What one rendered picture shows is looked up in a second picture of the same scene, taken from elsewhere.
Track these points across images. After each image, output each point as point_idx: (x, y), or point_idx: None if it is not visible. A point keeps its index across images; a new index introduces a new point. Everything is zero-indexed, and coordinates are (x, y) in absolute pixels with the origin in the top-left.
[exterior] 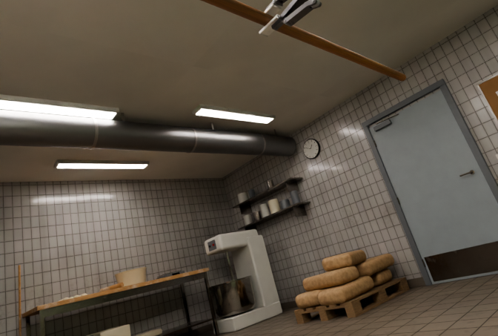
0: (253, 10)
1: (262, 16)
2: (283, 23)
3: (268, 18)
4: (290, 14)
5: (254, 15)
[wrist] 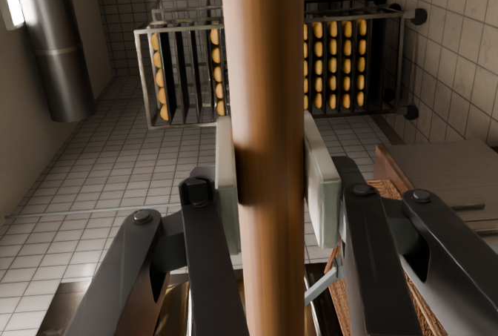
0: (284, 314)
1: (295, 253)
2: None
3: (293, 214)
4: (425, 298)
5: (302, 290)
